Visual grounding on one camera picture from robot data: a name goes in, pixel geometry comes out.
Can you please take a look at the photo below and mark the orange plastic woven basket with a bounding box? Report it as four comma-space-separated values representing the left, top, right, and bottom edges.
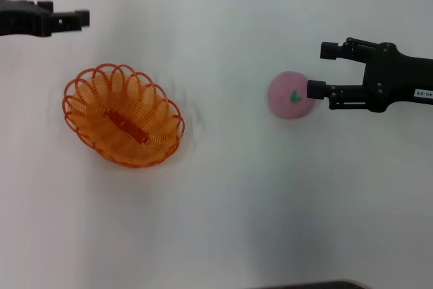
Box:
62, 63, 186, 169

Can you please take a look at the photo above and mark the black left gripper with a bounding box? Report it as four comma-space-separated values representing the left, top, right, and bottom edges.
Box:
0, 0, 91, 38

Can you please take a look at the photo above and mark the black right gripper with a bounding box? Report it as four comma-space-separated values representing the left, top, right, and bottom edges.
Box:
306, 37, 433, 113

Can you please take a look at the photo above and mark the pink peach with green leaf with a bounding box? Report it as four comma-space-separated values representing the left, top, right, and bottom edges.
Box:
267, 70, 318, 120

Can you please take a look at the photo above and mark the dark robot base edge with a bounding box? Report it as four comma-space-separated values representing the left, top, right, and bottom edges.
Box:
267, 280, 368, 289

